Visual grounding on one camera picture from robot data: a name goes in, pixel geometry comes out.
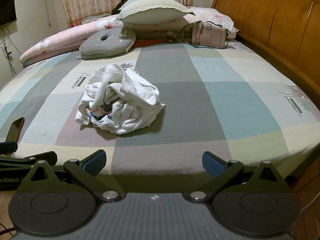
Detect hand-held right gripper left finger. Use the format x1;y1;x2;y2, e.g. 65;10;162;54
25;150;125;202

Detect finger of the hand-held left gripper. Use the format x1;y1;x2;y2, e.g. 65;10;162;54
0;151;58;172
0;141;18;153

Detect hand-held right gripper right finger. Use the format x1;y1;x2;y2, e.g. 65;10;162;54
188;151;292;202

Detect white printed sweatshirt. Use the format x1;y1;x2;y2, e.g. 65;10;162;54
75;64;166;136

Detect red-cased smartphone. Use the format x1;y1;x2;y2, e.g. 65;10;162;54
5;117;25;143

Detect grey pillow with hole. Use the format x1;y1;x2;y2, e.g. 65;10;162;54
79;28;136;61

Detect pink floral quilt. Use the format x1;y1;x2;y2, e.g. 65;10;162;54
20;14;125;68

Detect pink handbag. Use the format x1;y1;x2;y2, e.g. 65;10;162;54
182;21;231;49

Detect orange flat object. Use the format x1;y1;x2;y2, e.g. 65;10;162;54
134;38;171;48

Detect black television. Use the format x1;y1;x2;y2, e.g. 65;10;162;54
0;0;17;28

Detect beige bag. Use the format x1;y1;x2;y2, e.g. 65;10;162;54
184;6;240;40

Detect folded beige blanket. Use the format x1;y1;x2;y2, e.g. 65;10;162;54
122;17;193;42

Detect wooden bed headboard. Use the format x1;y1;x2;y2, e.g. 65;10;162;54
211;0;320;100

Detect pale green pillow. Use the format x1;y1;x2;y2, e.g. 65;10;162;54
117;0;196;23

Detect dangling wall cables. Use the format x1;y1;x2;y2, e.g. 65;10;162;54
0;26;16;77

